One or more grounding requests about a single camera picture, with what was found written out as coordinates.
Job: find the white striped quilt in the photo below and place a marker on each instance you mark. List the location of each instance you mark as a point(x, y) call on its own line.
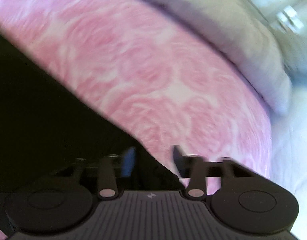
point(241, 38)

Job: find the pink floral blanket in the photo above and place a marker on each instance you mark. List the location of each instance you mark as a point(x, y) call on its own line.
point(145, 74)

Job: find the black trousers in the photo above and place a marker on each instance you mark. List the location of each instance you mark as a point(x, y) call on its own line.
point(51, 145)

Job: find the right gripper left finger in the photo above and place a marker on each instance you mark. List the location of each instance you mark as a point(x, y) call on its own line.
point(111, 168)

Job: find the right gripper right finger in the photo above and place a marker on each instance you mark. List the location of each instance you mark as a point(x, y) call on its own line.
point(193, 168)

